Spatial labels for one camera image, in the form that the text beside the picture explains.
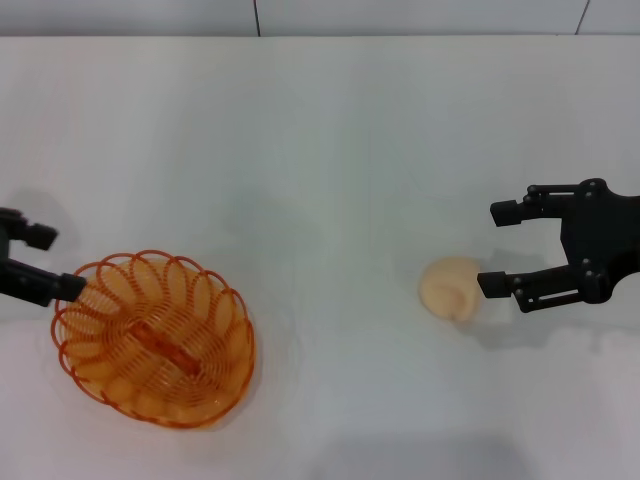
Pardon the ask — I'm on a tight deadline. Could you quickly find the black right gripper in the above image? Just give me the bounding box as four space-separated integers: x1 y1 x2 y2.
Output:
477 176 640 315

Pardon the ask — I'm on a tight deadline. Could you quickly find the pale beige bread bun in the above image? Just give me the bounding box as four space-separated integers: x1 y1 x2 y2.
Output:
418 255 484 324

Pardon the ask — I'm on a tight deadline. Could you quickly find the orange woven plastic basket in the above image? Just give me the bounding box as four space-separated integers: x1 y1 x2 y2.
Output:
51 248 258 430

